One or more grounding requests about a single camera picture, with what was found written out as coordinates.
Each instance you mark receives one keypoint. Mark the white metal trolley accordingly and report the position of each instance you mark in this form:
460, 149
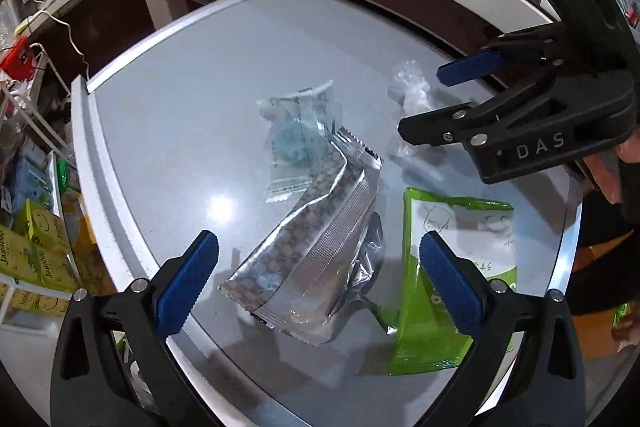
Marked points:
52, 75

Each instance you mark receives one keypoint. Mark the light blue packet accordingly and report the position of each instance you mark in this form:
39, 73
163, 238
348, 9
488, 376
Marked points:
27, 174

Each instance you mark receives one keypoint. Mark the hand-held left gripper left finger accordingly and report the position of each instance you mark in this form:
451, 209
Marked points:
185, 282

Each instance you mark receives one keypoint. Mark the green snack packet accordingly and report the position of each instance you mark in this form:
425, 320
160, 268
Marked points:
450, 217

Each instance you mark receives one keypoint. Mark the person's right hand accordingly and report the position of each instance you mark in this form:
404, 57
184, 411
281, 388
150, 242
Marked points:
607, 177

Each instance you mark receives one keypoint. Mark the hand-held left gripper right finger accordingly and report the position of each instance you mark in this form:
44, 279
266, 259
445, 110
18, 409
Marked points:
450, 287

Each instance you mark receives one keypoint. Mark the clear plastic wrapper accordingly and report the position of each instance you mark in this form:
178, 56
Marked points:
412, 97

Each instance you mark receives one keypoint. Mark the small clear sachet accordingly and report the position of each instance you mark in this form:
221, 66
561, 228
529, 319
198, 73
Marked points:
295, 142

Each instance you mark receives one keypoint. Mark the yellow green snack box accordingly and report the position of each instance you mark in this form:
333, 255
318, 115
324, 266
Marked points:
40, 267
40, 224
35, 304

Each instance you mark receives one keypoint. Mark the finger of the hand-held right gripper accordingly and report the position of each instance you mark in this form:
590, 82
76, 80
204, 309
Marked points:
467, 70
440, 128

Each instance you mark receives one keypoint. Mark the silver foil packet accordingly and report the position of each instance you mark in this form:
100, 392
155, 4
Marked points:
310, 257

